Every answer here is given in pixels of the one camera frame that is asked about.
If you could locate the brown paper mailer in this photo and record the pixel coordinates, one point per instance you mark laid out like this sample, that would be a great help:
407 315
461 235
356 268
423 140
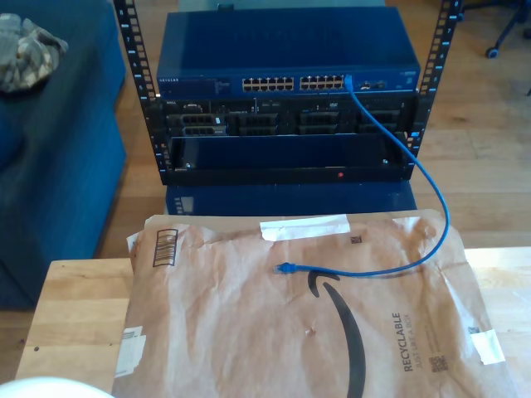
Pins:
249 323

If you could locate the camouflage cloth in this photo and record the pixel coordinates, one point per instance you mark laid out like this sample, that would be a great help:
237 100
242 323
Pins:
29 54

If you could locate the blue equipment case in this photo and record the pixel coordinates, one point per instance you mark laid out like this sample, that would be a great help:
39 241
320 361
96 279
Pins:
290 201

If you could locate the long white tape strip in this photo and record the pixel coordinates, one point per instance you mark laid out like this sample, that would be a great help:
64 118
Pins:
307 227

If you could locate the blue network switch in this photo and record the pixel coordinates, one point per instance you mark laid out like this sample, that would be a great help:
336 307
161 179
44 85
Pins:
290 41

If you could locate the office chair base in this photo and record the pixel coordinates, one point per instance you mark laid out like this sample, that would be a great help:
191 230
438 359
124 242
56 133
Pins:
492 52

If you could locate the blue sofa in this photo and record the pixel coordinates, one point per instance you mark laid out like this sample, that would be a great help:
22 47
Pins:
62 166

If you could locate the black perforated rack post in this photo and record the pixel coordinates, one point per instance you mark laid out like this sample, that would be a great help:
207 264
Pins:
435 49
132 41

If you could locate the black rack shelf tray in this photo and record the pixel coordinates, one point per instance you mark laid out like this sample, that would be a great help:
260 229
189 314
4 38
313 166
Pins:
249 153

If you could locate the short white tape piece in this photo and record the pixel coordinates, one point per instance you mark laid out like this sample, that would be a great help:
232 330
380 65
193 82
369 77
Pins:
487 346

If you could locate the white paper label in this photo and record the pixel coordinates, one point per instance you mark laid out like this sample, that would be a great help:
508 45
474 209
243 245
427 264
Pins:
130 352

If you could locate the black rack server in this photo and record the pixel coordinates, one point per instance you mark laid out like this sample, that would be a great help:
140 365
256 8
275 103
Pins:
257 120

